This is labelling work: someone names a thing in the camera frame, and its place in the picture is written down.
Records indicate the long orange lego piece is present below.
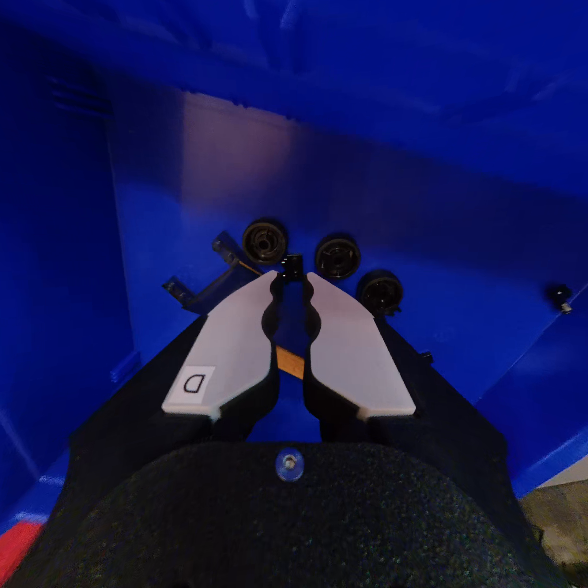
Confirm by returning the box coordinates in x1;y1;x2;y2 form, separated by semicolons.
238;259;305;379

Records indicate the dark clear lego windscreen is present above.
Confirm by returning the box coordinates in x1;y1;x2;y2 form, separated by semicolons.
162;231;262;315

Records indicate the black lego wheel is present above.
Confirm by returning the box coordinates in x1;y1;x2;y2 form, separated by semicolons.
242;218;289;266
356;270;405;318
315;235;362;279

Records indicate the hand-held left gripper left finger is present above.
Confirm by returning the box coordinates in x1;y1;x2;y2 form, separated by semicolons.
162;271;281;421

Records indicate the blue storage bin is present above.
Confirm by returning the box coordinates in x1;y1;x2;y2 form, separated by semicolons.
0;0;588;543

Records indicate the small black lego pin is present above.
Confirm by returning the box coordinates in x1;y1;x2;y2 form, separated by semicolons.
547;285;574;315

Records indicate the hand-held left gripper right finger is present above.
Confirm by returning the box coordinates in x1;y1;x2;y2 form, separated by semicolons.
303;272;417;421

